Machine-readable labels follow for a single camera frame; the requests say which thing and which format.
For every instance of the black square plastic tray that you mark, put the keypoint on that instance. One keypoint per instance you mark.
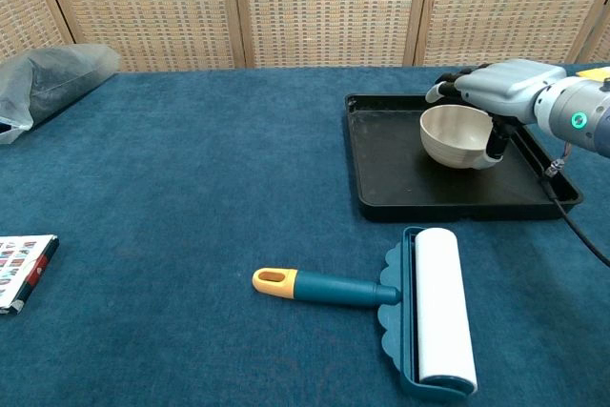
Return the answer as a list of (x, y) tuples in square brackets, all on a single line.
[(395, 173)]

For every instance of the white box with picture grid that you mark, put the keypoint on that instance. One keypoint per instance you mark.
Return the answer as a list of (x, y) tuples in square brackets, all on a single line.
[(24, 269)]

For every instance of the woven wooden folding screen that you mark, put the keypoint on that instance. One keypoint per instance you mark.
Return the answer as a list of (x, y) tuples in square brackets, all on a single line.
[(324, 6)]

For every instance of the white round bowl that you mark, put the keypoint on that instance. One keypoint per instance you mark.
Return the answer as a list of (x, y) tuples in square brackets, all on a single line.
[(453, 135)]

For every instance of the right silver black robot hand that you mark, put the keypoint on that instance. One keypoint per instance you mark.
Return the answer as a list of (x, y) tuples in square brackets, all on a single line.
[(510, 87)]

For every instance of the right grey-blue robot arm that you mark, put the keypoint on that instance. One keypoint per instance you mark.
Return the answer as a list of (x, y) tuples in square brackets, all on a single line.
[(576, 111)]

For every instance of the clear plastic bag dark contents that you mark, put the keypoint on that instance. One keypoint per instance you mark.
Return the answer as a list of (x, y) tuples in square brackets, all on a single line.
[(52, 78)]

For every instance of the blue table cloth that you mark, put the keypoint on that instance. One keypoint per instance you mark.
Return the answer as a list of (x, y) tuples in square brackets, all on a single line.
[(190, 235)]

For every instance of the yellow and white booklet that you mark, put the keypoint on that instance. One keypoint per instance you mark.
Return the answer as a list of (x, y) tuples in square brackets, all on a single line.
[(593, 72)]

